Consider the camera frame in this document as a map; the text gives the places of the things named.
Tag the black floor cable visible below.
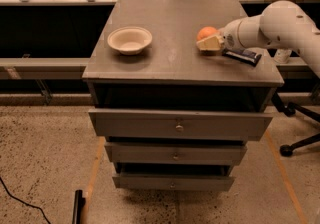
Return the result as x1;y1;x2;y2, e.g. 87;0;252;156
0;174;53;224

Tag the grey drawer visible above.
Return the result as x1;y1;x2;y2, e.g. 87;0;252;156
112;173;234;191
105;142;247;166
89;108;273;141

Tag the white bowl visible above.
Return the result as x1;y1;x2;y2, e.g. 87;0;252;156
107;27;153;55

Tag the clear sanitizer bottle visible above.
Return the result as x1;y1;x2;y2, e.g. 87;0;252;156
273;49;292;64

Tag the top grey drawer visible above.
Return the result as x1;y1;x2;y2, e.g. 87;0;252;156
89;108;273;141

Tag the grey drawer cabinet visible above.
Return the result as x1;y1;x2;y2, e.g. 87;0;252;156
83;0;283;177

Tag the orange fruit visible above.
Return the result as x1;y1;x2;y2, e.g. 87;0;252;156
197;26;218;41

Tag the black office chair base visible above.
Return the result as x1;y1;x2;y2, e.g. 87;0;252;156
271;93;320;158

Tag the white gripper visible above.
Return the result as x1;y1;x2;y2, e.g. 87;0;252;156
197;19;242;51

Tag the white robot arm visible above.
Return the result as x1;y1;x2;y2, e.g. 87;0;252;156
196;1;320;76

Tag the black bar on floor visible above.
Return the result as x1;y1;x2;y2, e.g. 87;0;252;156
72;190;85;224

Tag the dark blue rxbar wrapper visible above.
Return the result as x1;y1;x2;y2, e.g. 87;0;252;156
223;49;262;67

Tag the middle grey drawer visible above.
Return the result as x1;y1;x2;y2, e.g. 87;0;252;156
105;142;247;166

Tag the bottom grey drawer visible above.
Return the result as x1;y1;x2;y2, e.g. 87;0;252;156
112;173;234;191

